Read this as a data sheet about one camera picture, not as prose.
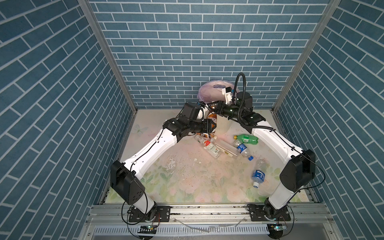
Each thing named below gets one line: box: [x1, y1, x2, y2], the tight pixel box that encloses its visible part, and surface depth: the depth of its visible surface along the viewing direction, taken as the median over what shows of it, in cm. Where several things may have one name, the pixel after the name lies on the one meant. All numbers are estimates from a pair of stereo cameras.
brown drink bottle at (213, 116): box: [207, 113, 218, 130], surface depth 74 cm
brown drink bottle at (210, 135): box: [196, 131, 218, 140], surface depth 104 cm
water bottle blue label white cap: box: [251, 159, 270, 189], surface depth 84 cm
